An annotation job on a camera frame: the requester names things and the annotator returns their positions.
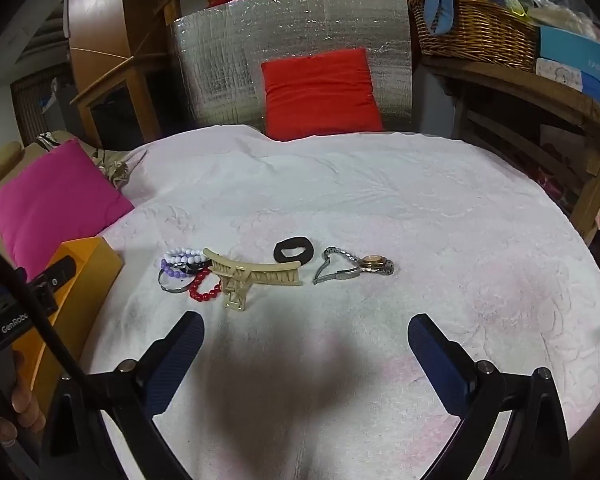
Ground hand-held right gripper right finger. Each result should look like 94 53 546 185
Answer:
407 313 572 480

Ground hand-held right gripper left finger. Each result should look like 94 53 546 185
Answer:
40 311 205 480

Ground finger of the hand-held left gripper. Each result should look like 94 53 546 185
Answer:
27 255 76 311

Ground orange box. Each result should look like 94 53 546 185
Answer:
27 236 126 428

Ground black hair tie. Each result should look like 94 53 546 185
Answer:
273 235 312 264

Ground person's left hand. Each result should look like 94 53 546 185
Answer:
0 349 48 458

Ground pink cushion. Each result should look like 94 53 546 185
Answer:
0 139 136 282

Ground beige hair claw clip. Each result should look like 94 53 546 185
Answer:
202 247 304 311

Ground silver wristwatch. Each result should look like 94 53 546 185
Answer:
313 246 395 286

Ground patterned beige cloth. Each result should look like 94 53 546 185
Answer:
34 132 132 194

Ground beige sofa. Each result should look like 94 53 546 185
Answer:
0 129 108 243

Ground white pink embossed blanket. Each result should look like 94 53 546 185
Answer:
80 127 600 480

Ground dark slatted shutter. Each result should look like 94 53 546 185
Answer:
10 62 77 147

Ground brown wooden cabinet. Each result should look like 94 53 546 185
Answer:
64 0 177 150

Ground silver foil insulation mat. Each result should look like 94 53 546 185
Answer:
169 0 414 137

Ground wooden shelf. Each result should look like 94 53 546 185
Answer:
419 54 600 247

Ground red cushion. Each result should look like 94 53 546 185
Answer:
260 48 385 142

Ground blue cardboard box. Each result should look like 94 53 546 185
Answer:
534 24 600 123

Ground wicker basket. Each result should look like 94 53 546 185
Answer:
409 0 541 71

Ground clear plastic bags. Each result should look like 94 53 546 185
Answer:
516 0 600 37

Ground red bead bracelet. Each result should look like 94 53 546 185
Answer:
188 267 224 305

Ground white bead bracelet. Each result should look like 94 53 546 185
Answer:
163 247 214 269

